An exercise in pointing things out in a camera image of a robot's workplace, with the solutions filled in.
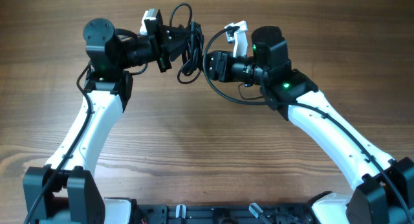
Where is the black USB cable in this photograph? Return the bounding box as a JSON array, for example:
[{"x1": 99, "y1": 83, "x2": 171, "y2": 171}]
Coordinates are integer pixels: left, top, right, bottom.
[{"x1": 168, "y1": 2, "x2": 195, "y2": 32}]

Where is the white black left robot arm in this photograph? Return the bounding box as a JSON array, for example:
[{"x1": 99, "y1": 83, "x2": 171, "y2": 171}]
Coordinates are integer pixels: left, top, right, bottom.
[{"x1": 23, "y1": 8, "x2": 204, "y2": 223}]

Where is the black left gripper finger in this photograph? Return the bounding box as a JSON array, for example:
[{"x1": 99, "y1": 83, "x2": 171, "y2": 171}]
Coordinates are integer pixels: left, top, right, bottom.
[
  {"x1": 168, "y1": 42, "x2": 188, "y2": 62},
  {"x1": 166, "y1": 25, "x2": 194, "y2": 43}
]

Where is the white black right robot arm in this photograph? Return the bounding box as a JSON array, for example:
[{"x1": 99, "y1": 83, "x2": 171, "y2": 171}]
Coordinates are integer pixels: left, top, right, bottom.
[{"x1": 200, "y1": 25, "x2": 413, "y2": 223}]

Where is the black HDMI cable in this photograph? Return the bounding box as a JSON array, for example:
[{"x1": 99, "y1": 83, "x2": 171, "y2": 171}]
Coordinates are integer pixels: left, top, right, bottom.
[{"x1": 176, "y1": 21, "x2": 205, "y2": 85}]

